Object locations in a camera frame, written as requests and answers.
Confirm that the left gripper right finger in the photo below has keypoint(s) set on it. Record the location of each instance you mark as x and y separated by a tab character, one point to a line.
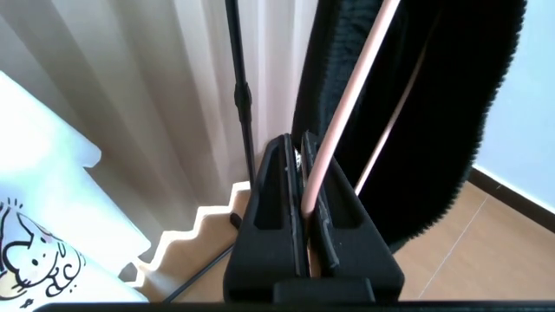
360	255

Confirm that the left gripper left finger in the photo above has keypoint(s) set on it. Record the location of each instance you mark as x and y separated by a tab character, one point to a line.
264	251

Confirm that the black garment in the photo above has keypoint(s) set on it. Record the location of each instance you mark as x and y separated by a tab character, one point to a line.
433	130

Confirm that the pink clothes hanger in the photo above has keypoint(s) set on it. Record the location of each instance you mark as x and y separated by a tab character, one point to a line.
347	104

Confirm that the white printed t-shirt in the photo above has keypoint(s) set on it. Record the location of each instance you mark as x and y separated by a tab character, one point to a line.
43	173

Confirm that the black clothes rack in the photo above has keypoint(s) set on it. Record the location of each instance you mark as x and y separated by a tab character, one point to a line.
243	99

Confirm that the beige curtain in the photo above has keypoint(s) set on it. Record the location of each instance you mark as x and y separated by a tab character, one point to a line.
152	86

